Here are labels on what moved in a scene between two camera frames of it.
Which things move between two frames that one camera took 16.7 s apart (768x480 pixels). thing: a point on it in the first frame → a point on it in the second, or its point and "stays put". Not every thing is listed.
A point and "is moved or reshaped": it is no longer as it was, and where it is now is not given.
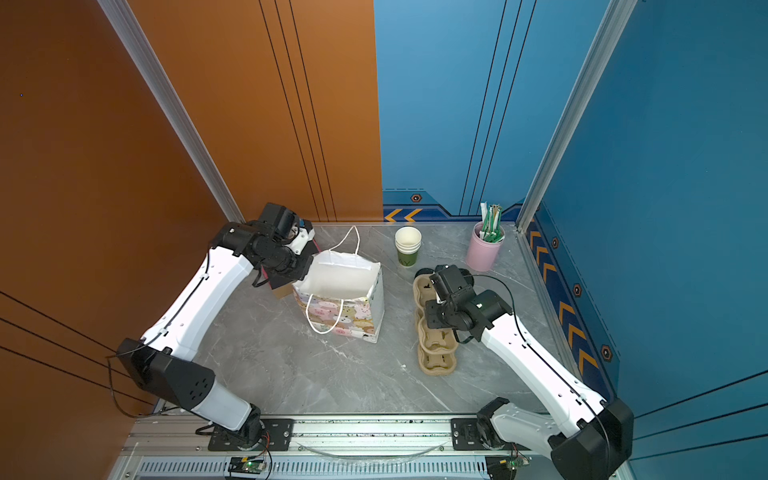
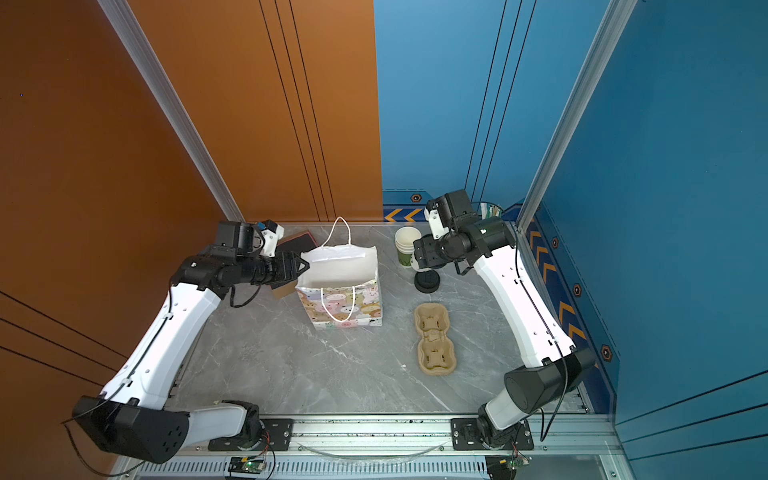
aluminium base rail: x=176 y=447 stays put
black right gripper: x=431 y=315 → x=426 y=247
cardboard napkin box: x=283 y=291 stays put
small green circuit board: x=245 y=465 stays put
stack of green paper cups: x=408 y=241 stays put
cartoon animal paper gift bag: x=341 y=291 is moved or reshaped
